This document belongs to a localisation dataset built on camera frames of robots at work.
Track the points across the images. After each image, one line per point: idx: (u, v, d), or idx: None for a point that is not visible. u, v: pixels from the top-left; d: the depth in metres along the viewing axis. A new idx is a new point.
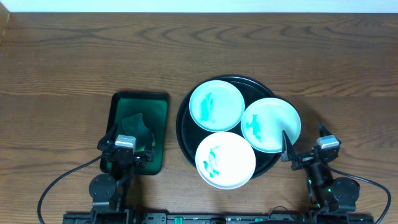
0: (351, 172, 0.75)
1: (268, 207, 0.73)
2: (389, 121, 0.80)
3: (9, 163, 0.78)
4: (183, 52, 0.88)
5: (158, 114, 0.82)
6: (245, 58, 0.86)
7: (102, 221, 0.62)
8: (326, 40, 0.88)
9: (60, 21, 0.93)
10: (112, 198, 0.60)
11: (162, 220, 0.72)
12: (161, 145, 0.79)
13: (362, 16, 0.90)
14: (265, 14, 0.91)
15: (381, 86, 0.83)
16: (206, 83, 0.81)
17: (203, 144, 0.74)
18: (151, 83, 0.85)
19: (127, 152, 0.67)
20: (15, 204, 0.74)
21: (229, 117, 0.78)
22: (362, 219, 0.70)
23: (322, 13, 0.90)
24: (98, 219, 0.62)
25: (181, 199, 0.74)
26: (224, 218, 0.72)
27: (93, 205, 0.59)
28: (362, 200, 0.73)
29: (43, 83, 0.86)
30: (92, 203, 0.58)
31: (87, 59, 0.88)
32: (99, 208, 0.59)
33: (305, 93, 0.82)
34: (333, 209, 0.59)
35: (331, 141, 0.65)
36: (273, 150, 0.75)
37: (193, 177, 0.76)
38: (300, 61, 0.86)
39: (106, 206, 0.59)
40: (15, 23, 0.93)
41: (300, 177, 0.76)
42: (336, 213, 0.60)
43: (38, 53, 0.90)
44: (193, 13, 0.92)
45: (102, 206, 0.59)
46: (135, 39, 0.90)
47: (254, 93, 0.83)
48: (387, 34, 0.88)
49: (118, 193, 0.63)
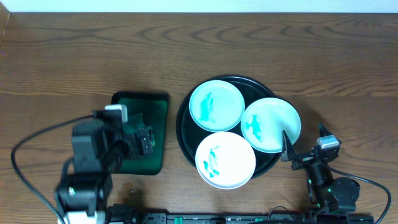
0: (351, 172, 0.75)
1: (268, 207, 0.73)
2: (389, 121, 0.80)
3: (9, 163, 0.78)
4: (183, 52, 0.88)
5: (158, 114, 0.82)
6: (245, 58, 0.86)
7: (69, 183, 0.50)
8: (326, 39, 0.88)
9: (59, 21, 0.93)
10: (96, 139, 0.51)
11: (162, 220, 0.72)
12: (161, 145, 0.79)
13: (362, 15, 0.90)
14: (265, 14, 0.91)
15: (382, 86, 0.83)
16: (206, 83, 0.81)
17: (203, 144, 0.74)
18: (151, 83, 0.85)
19: (115, 114, 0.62)
20: (15, 204, 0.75)
21: (229, 117, 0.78)
22: (362, 219, 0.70)
23: (323, 13, 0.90)
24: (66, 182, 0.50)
25: (181, 199, 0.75)
26: (224, 218, 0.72)
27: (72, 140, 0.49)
28: (362, 200, 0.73)
29: (43, 82, 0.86)
30: (71, 137, 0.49)
31: (87, 59, 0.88)
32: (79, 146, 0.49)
33: (305, 93, 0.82)
34: (333, 209, 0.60)
35: (331, 141, 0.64)
36: (273, 150, 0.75)
37: (193, 177, 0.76)
38: (300, 61, 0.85)
39: (87, 143, 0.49)
40: (15, 23, 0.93)
41: (300, 177, 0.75)
42: (336, 213, 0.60)
43: (38, 53, 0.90)
44: (193, 12, 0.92)
45: (83, 142, 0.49)
46: (134, 39, 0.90)
47: (254, 93, 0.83)
48: (388, 34, 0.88)
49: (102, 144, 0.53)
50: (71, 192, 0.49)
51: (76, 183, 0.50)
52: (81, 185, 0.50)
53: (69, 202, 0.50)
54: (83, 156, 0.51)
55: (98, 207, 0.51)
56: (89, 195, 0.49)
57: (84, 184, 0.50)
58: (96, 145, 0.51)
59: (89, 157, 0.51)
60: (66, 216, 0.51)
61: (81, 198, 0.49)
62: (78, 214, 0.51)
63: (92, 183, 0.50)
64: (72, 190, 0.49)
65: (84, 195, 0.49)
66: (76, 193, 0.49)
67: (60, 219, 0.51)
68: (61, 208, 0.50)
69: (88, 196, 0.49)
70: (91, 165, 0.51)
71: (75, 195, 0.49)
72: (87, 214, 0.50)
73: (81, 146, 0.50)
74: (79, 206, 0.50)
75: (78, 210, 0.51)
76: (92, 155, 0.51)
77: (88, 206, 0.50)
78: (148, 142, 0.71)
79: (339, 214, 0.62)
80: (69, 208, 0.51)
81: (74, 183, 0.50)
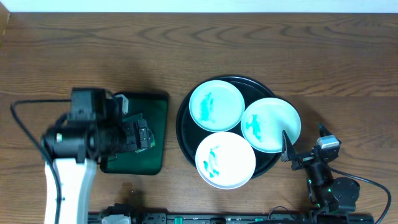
0: (351, 172, 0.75)
1: (268, 207, 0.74)
2: (389, 121, 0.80)
3: (9, 163, 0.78)
4: (183, 52, 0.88)
5: (158, 114, 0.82)
6: (245, 58, 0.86)
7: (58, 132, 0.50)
8: (326, 40, 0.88)
9: (59, 21, 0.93)
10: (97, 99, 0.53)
11: (162, 220, 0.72)
12: (161, 145, 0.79)
13: (362, 16, 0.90)
14: (265, 14, 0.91)
15: (381, 86, 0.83)
16: (206, 83, 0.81)
17: (202, 144, 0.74)
18: (151, 83, 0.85)
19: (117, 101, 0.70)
20: (16, 204, 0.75)
21: (229, 117, 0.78)
22: (361, 219, 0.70)
23: (323, 13, 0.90)
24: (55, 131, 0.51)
25: (181, 199, 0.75)
26: (224, 218, 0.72)
27: (74, 93, 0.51)
28: (362, 200, 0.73)
29: (43, 83, 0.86)
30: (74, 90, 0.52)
31: (87, 59, 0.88)
32: (79, 100, 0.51)
33: (305, 93, 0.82)
34: (333, 209, 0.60)
35: (331, 141, 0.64)
36: (273, 150, 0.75)
37: (194, 177, 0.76)
38: (300, 62, 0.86)
39: (87, 98, 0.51)
40: (15, 23, 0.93)
41: (300, 177, 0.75)
42: (336, 212, 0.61)
43: (38, 53, 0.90)
44: (193, 12, 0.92)
45: (84, 97, 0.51)
46: (134, 39, 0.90)
47: (254, 93, 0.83)
48: (388, 35, 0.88)
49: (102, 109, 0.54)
50: (58, 138, 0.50)
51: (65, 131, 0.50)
52: (69, 132, 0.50)
53: (56, 149, 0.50)
54: (80, 111, 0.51)
55: (87, 154, 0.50)
56: (78, 141, 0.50)
57: (73, 133, 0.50)
58: (92, 101, 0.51)
59: (85, 112, 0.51)
60: (54, 163, 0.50)
61: (69, 143, 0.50)
62: (66, 162, 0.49)
63: (80, 130, 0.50)
64: (60, 135, 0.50)
65: (72, 140, 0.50)
66: (63, 140, 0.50)
67: (46, 167, 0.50)
68: (48, 156, 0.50)
69: (77, 142, 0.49)
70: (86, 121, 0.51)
71: (63, 141, 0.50)
72: (76, 160, 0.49)
73: (79, 99, 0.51)
74: (66, 153, 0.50)
75: (65, 157, 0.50)
76: (89, 109, 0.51)
77: (77, 152, 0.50)
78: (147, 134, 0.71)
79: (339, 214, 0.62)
80: (56, 157, 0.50)
81: (62, 130, 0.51)
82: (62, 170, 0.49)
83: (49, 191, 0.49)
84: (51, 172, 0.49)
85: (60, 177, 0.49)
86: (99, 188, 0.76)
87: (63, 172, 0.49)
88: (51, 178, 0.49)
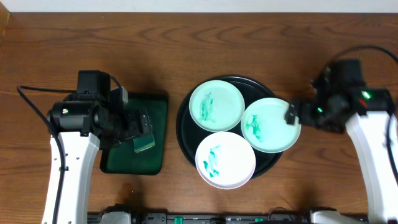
0: (351, 172, 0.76)
1: (268, 207, 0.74)
2: None
3: (8, 164, 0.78)
4: (183, 52, 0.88)
5: (159, 114, 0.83)
6: (245, 58, 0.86)
7: (63, 106, 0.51)
8: (326, 40, 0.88)
9: (58, 21, 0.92)
10: (104, 78, 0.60)
11: (162, 220, 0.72)
12: (161, 145, 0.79)
13: (362, 16, 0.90)
14: (265, 14, 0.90)
15: (382, 87, 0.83)
16: (206, 83, 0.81)
17: (203, 144, 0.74)
18: (152, 83, 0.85)
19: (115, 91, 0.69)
20: (15, 204, 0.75)
21: (229, 117, 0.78)
22: (361, 219, 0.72)
23: (323, 13, 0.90)
24: (60, 105, 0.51)
25: (181, 199, 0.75)
26: (224, 218, 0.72)
27: (80, 71, 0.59)
28: (362, 200, 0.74)
29: (44, 82, 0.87)
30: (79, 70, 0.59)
31: (87, 58, 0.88)
32: (84, 78, 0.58)
33: (305, 93, 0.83)
34: (342, 70, 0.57)
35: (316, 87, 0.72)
36: (273, 150, 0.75)
37: (194, 177, 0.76)
38: (300, 62, 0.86)
39: (92, 74, 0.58)
40: (14, 23, 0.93)
41: (300, 177, 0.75)
42: (352, 77, 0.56)
43: (38, 53, 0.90)
44: (193, 12, 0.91)
45: (87, 73, 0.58)
46: (134, 39, 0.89)
47: (254, 93, 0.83)
48: (388, 35, 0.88)
49: (107, 92, 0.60)
50: (64, 112, 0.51)
51: (69, 103, 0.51)
52: (76, 107, 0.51)
53: (61, 123, 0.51)
54: (86, 88, 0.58)
55: (92, 129, 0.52)
56: (81, 116, 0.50)
57: (78, 106, 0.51)
58: (97, 81, 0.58)
59: (91, 93, 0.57)
60: (60, 135, 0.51)
61: (74, 119, 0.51)
62: (71, 135, 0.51)
63: (85, 107, 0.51)
64: (66, 109, 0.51)
65: (76, 116, 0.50)
66: (69, 115, 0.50)
67: (51, 139, 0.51)
68: (54, 128, 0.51)
69: (81, 116, 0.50)
70: (89, 98, 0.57)
71: (68, 116, 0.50)
72: (81, 133, 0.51)
73: (86, 81, 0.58)
74: (71, 127, 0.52)
75: (71, 131, 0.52)
76: (94, 91, 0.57)
77: (82, 127, 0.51)
78: (148, 120, 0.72)
79: (354, 79, 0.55)
80: (63, 130, 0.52)
81: (68, 105, 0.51)
82: (67, 142, 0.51)
83: (53, 162, 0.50)
84: (55, 143, 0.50)
85: (64, 149, 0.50)
86: (99, 188, 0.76)
87: (67, 143, 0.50)
88: (55, 149, 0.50)
